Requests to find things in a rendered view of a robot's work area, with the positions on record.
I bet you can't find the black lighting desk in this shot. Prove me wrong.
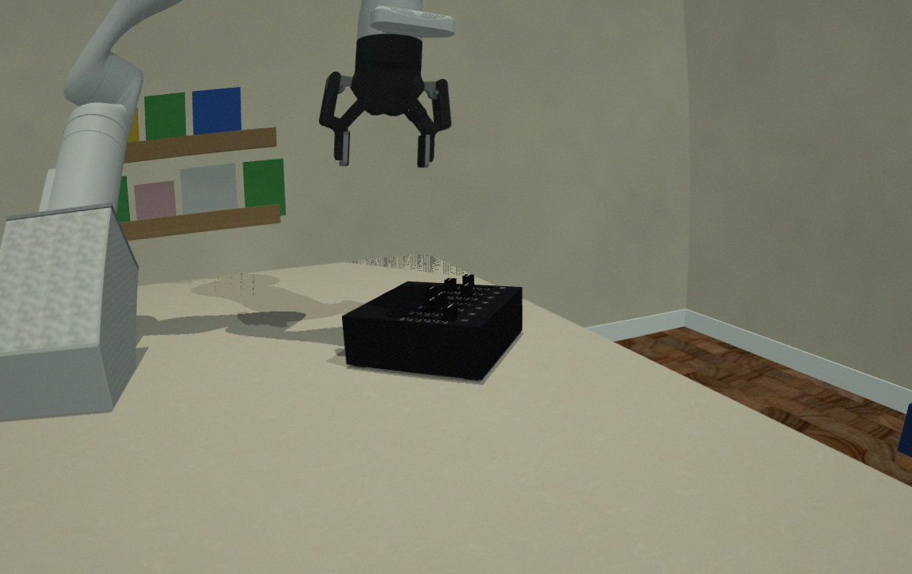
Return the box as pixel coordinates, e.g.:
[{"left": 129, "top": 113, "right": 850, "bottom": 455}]
[{"left": 342, "top": 274, "right": 522, "bottom": 381}]

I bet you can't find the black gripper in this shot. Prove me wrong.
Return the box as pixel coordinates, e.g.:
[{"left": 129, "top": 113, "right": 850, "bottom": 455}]
[{"left": 319, "top": 33, "right": 451, "bottom": 167}]

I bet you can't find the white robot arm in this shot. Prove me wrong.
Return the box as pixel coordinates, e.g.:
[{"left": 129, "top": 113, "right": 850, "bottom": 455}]
[{"left": 38, "top": 0, "right": 455, "bottom": 212}]

